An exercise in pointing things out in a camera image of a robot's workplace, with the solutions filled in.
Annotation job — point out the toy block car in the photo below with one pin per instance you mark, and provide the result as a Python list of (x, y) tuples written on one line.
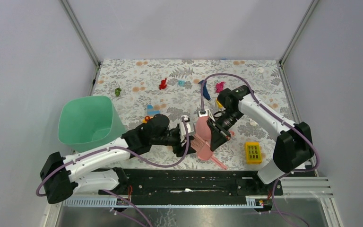
[(151, 112)]

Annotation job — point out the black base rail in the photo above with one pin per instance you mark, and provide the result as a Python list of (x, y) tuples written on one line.
[(192, 187)]

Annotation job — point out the yellow grid block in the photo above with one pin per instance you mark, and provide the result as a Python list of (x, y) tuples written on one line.
[(252, 153)]

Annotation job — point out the pink dustpan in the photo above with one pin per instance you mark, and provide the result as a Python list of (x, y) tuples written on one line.
[(203, 130)]

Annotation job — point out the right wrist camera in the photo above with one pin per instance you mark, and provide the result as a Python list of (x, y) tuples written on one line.
[(206, 113)]

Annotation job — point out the red paper scrap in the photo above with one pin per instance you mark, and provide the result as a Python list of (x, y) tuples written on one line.
[(163, 84)]

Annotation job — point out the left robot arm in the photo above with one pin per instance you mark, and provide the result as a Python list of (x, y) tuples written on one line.
[(61, 177)]

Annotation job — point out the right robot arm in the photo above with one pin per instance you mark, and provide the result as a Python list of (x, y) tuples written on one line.
[(293, 140)]

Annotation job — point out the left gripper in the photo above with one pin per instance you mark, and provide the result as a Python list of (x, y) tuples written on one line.
[(178, 150)]

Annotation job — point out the small yellow block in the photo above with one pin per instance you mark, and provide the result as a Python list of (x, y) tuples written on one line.
[(219, 104)]

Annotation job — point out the green paper scrap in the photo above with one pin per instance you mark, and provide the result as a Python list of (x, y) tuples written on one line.
[(117, 92)]

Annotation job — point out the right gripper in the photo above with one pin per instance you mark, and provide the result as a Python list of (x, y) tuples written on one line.
[(219, 135)]

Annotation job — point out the green trash bin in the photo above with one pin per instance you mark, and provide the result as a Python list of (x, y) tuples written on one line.
[(89, 122)]

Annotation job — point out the pink brush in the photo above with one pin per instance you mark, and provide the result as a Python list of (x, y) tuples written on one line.
[(204, 152)]

